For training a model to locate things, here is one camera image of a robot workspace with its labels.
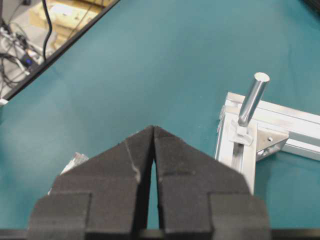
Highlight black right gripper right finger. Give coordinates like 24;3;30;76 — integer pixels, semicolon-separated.
154;126;271;240

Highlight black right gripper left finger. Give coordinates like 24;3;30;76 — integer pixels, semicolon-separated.
27;126;153;240

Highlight white cable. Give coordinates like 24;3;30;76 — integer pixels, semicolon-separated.
47;152;90;196

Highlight silver metal pin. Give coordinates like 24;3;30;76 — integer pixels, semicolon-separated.
238;72;270;127

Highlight cardboard boxes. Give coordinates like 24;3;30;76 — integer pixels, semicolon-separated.
29;0;121;50

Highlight aluminium extrusion square frame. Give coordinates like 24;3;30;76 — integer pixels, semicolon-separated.
215;92;320;193

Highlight tangled cables and electronics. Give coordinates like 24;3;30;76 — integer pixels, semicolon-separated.
0;19;55;88

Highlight black hanging cable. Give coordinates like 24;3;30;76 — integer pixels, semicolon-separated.
41;0;54;61

